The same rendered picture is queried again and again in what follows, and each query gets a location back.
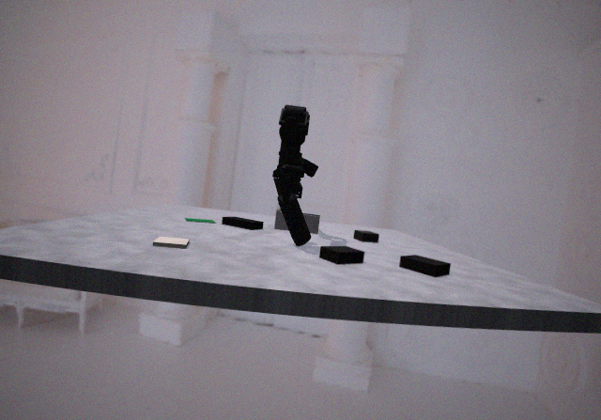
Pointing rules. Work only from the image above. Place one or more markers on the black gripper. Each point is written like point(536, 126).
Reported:
point(287, 173)

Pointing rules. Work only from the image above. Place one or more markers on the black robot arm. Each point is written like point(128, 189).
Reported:
point(294, 121)

